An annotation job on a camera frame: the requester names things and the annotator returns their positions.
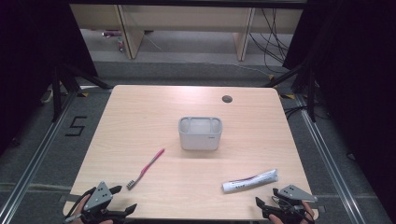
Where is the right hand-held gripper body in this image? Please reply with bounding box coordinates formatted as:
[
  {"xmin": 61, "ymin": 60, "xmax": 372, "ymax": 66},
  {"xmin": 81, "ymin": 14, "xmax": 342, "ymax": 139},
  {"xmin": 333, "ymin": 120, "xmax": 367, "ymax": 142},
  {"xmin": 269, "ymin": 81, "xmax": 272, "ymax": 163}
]
[{"xmin": 262, "ymin": 184, "xmax": 318, "ymax": 224}]

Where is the aluminium floor rail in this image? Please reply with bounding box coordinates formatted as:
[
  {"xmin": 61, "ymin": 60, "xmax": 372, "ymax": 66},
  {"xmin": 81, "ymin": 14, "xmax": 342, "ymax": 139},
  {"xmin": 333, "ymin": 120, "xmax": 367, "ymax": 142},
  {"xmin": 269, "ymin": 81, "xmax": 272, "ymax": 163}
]
[
  {"xmin": 0, "ymin": 91, "xmax": 78, "ymax": 224},
  {"xmin": 294, "ymin": 93, "xmax": 364, "ymax": 224}
]

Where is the bundle of black cables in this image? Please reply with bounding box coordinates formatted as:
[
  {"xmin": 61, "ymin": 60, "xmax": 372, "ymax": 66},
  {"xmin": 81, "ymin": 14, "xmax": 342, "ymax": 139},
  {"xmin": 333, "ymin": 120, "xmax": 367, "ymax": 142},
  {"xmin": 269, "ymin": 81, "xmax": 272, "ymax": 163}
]
[{"xmin": 247, "ymin": 7, "xmax": 291, "ymax": 75}]

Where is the grey toothbrush holder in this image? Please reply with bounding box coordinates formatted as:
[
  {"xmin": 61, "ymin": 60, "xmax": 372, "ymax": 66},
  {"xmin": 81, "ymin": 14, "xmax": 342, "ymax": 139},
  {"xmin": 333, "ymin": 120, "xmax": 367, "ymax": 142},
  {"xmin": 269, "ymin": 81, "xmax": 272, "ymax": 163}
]
[{"xmin": 177, "ymin": 116, "xmax": 224, "ymax": 152}]

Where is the pink toothbrush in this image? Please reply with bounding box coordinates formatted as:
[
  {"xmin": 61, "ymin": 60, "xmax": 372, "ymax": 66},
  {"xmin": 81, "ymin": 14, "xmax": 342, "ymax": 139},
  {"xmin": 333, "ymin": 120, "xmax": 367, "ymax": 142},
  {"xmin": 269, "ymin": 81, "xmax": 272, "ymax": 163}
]
[{"xmin": 125, "ymin": 147, "xmax": 165, "ymax": 191}]

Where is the black floor cable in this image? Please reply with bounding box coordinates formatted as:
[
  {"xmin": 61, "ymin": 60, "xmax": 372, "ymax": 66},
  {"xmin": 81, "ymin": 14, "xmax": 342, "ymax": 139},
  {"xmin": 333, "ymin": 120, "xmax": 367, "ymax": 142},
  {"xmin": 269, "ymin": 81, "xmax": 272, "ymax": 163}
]
[{"xmin": 283, "ymin": 103, "xmax": 332, "ymax": 121}]

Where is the black curtain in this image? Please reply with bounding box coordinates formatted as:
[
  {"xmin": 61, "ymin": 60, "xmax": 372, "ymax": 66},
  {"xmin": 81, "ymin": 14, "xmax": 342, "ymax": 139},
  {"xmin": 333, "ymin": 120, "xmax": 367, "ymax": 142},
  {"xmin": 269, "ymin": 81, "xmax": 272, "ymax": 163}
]
[
  {"xmin": 282, "ymin": 0, "xmax": 396, "ymax": 216},
  {"xmin": 0, "ymin": 0, "xmax": 99, "ymax": 157}
]

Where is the person's left hand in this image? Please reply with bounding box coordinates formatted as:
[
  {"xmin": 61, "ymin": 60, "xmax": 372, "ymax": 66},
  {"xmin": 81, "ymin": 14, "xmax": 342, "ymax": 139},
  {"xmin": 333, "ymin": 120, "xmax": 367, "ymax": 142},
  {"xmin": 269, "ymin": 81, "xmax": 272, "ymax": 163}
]
[{"xmin": 70, "ymin": 194, "xmax": 114, "ymax": 224}]

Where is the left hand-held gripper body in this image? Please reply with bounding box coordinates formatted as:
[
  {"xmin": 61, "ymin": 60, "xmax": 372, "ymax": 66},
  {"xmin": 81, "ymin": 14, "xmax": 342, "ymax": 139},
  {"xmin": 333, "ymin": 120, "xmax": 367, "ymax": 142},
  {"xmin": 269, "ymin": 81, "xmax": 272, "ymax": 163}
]
[{"xmin": 81, "ymin": 181, "xmax": 126, "ymax": 224}]

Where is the person's right hand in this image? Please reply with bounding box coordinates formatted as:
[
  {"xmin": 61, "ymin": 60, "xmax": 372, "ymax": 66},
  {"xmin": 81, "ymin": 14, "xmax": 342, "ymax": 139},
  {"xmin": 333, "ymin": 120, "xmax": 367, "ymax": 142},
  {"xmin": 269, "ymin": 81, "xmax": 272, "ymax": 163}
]
[{"xmin": 268, "ymin": 201, "xmax": 316, "ymax": 224}]

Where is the black metal stand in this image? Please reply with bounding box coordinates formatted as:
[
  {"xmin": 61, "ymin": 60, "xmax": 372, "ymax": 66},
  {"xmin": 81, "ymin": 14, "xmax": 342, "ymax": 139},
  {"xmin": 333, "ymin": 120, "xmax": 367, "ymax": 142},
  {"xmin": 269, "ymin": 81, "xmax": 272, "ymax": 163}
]
[
  {"xmin": 50, "ymin": 63, "xmax": 114, "ymax": 123},
  {"xmin": 263, "ymin": 60, "xmax": 318, "ymax": 123}
]

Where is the light wooden desk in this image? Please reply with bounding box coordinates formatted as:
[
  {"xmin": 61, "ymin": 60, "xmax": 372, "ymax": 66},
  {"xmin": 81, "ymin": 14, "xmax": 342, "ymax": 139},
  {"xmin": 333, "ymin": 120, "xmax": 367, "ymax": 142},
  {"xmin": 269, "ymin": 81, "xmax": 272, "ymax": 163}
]
[{"xmin": 68, "ymin": 3, "xmax": 304, "ymax": 63}]

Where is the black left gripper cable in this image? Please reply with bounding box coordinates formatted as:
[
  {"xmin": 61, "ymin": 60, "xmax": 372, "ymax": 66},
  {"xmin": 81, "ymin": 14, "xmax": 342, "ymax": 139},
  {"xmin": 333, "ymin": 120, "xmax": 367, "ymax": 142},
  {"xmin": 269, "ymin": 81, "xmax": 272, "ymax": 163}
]
[{"xmin": 63, "ymin": 186, "xmax": 97, "ymax": 224}]

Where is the small pink item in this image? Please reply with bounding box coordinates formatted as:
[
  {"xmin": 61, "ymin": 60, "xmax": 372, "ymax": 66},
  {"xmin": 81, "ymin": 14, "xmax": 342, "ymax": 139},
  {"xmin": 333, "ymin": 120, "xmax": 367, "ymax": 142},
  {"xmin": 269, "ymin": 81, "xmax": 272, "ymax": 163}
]
[{"xmin": 101, "ymin": 29, "xmax": 123, "ymax": 38}]

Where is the white toothpaste tube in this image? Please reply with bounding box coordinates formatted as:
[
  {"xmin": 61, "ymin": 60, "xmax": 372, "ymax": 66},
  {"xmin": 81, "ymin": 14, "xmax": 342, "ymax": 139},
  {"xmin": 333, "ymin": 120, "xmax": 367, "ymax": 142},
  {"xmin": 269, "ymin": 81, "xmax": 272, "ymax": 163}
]
[{"xmin": 221, "ymin": 168, "xmax": 279, "ymax": 194}]

